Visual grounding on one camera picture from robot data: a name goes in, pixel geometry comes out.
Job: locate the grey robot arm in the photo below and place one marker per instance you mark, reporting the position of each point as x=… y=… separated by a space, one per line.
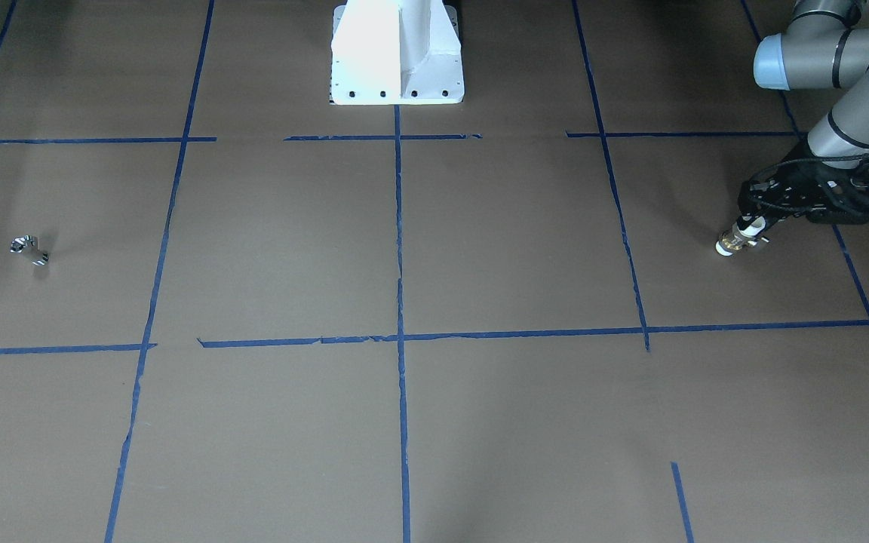
x=823 y=47

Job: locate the white PPR pipe brass fitting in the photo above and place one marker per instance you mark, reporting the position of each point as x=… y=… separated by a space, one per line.
x=746 y=233

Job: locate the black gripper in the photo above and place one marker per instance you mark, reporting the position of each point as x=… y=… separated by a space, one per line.
x=794 y=183

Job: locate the chrome tee valve fitting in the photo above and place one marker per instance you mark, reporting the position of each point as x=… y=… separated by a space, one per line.
x=27 y=247

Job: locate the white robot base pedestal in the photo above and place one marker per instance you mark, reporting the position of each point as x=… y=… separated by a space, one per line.
x=396 y=52

